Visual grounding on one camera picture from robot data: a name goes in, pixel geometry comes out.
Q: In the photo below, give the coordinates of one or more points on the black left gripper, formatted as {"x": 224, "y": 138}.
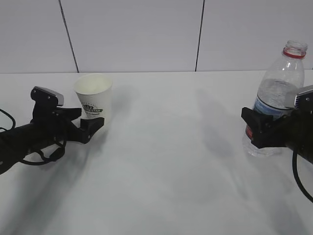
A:
{"x": 57, "y": 125}

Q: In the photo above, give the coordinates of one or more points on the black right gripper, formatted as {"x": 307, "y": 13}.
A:
{"x": 293, "y": 131}

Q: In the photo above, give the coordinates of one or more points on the white paper cup green logo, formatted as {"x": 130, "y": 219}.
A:
{"x": 95, "y": 94}

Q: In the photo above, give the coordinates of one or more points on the clear plastic water bottle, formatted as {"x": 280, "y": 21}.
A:
{"x": 285, "y": 75}

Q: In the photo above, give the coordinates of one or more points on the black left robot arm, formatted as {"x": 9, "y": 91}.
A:
{"x": 44, "y": 139}

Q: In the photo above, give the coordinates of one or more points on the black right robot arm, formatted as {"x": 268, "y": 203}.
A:
{"x": 294, "y": 131}

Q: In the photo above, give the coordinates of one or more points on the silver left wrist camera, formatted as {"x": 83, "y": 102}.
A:
{"x": 45, "y": 96}

